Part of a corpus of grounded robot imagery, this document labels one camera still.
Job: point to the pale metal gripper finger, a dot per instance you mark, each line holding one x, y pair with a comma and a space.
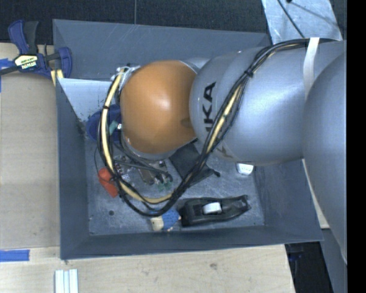
119, 166
126, 177

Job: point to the orange-red block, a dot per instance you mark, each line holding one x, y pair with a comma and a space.
107, 183

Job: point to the black flat object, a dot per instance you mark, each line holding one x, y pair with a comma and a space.
186, 160

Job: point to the blue round object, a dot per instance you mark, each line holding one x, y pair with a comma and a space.
94, 124

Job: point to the blue and cream brush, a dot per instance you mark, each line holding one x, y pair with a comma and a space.
170, 219

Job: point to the black tape dispenser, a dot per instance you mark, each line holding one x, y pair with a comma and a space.
198, 212

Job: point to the grey metal bin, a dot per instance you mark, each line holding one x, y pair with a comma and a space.
231, 200

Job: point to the pale flat board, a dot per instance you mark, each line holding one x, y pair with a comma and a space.
27, 163

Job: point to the small white object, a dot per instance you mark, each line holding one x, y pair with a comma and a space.
245, 168

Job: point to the black cylinder on white bracket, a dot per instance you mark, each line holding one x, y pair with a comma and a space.
162, 164

